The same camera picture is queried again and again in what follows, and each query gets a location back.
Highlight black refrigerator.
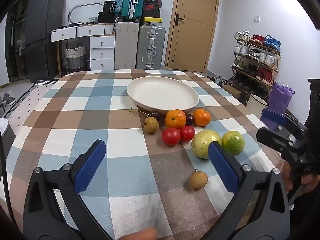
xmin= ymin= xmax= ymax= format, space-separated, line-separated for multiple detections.
xmin=25 ymin=0 xmax=67 ymax=83

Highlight teal suitcase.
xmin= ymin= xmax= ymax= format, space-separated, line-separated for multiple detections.
xmin=121 ymin=0 xmax=147 ymax=22

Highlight small red tomato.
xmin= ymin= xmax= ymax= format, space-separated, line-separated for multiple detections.
xmin=179 ymin=125 xmax=196 ymax=142

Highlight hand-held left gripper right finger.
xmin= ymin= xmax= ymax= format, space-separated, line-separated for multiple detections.
xmin=200 ymin=141 xmax=292 ymax=240

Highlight dark cherry with long stem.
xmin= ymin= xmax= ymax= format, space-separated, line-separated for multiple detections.
xmin=128 ymin=107 xmax=160 ymax=122

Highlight oval metal mirror frame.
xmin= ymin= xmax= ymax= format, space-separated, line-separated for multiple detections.
xmin=68 ymin=3 xmax=104 ymax=25

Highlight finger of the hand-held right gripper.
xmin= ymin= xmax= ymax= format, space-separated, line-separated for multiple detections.
xmin=261 ymin=109 xmax=309 ymax=140
xmin=255 ymin=127 xmax=300 ymax=155

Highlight black bag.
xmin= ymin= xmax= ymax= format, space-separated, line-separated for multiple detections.
xmin=103 ymin=1 xmax=117 ymax=14

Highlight person's left hand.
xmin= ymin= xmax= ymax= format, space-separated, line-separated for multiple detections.
xmin=117 ymin=227 xmax=158 ymax=240

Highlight beige suitcase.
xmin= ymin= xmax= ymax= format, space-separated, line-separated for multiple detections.
xmin=114 ymin=22 xmax=139 ymax=70

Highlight speckled yellow passion fruit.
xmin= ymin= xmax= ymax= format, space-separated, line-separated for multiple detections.
xmin=191 ymin=129 xmax=223 ymax=159

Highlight dark glass cabinet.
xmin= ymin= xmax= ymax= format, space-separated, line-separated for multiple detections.
xmin=5 ymin=0 xmax=30 ymax=83

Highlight grey slipper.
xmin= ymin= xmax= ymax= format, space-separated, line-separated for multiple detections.
xmin=1 ymin=93 xmax=16 ymax=107

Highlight white desk with drawers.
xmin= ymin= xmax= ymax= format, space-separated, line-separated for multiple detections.
xmin=51 ymin=24 xmax=115 ymax=43

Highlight wooden shoe rack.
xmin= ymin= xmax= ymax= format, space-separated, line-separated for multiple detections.
xmin=231 ymin=31 xmax=282 ymax=93

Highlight cream round plate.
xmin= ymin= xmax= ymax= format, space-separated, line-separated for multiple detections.
xmin=126 ymin=76 xmax=200 ymax=112

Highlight grey and white woven basket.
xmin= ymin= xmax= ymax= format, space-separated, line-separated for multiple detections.
xmin=65 ymin=44 xmax=87 ymax=69

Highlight large red tomato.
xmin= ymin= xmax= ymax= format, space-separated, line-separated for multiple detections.
xmin=161 ymin=128 xmax=181 ymax=146

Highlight white drawer cabinet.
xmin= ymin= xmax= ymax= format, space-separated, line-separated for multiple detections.
xmin=89 ymin=35 xmax=116 ymax=70

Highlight wooden door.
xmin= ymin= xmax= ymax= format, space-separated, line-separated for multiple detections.
xmin=165 ymin=0 xmax=220 ymax=73

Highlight small orange mandarin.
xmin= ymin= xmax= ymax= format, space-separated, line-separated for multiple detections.
xmin=192 ymin=108 xmax=211 ymax=127

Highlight person's right hand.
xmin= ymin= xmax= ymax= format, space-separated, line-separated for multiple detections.
xmin=282 ymin=160 xmax=320 ymax=197

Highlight grey suitcase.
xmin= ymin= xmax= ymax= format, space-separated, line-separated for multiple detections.
xmin=136 ymin=24 xmax=166 ymax=70

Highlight blue plastic bag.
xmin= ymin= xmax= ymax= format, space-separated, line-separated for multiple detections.
xmin=111 ymin=0 xmax=123 ymax=14

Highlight checked tablecloth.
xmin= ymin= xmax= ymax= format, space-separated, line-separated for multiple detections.
xmin=5 ymin=69 xmax=284 ymax=240

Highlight black storage box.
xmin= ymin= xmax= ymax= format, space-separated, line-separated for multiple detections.
xmin=98 ymin=12 xmax=115 ymax=23

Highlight yellow and black shoe box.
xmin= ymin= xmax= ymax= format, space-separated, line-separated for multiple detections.
xmin=142 ymin=17 xmax=163 ymax=26

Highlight dotted rug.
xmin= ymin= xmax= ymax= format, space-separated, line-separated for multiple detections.
xmin=5 ymin=79 xmax=59 ymax=130

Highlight rows of shoes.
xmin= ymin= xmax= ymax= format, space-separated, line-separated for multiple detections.
xmin=232 ymin=30 xmax=282 ymax=90

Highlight brown longan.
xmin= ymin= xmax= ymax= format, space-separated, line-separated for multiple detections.
xmin=189 ymin=169 xmax=208 ymax=190
xmin=143 ymin=116 xmax=159 ymax=134

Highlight large orange mandarin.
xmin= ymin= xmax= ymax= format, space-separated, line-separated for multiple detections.
xmin=165 ymin=109 xmax=187 ymax=129

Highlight brown cardboard box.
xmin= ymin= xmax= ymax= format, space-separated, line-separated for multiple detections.
xmin=222 ymin=84 xmax=242 ymax=99

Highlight green-yellow passion fruit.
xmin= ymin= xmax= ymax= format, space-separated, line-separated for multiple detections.
xmin=221 ymin=131 xmax=245 ymax=155

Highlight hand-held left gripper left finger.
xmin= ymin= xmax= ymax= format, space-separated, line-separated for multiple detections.
xmin=24 ymin=139 xmax=113 ymax=240

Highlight white bucket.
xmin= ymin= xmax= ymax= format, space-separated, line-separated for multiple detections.
xmin=246 ymin=94 xmax=269 ymax=114

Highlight purple bag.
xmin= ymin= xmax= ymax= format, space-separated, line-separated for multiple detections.
xmin=260 ymin=81 xmax=295 ymax=130

